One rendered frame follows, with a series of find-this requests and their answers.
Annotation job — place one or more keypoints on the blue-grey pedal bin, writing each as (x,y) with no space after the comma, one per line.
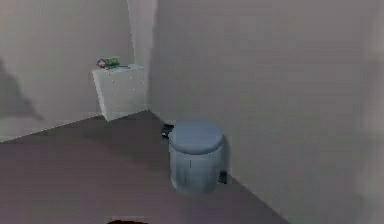
(195,156)

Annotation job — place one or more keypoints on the white chest of drawers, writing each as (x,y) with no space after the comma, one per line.
(121,91)

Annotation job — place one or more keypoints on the green box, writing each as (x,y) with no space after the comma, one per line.
(112,62)

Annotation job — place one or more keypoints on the red round alarm clock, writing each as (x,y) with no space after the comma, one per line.
(101,62)

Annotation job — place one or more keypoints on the dark red round object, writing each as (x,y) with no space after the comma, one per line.
(126,221)

